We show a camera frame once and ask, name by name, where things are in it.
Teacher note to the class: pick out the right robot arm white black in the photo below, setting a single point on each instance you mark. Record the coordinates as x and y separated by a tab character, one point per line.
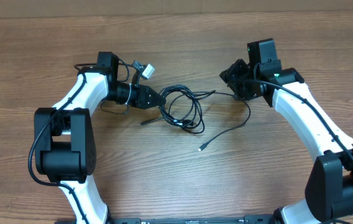
329	189

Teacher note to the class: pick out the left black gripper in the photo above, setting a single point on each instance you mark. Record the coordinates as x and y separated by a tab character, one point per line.
142	96

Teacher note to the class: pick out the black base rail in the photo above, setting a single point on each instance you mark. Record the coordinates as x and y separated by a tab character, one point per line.
195	220

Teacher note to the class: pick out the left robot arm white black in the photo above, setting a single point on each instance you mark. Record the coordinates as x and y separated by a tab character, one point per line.
63	153

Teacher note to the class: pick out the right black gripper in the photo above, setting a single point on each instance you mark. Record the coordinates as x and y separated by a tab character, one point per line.
229	77

